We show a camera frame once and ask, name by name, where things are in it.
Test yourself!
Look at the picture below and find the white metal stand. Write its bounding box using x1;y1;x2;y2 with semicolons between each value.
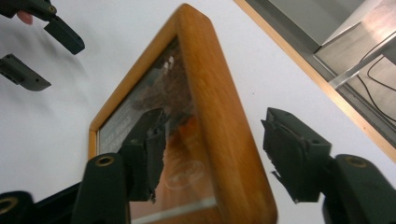
328;30;396;91

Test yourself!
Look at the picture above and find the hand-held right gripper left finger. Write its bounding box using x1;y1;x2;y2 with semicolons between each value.
119;106;168;203

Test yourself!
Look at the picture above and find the white cabinet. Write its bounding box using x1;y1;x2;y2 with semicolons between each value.
267;0;366;48

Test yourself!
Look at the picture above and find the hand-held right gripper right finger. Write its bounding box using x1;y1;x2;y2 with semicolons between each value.
261;106;332;204

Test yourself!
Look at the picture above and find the black cable bundle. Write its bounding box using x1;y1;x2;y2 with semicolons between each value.
356;55;396;124

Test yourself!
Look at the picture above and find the wooden picture frame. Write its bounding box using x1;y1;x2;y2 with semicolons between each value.
88;3;278;224

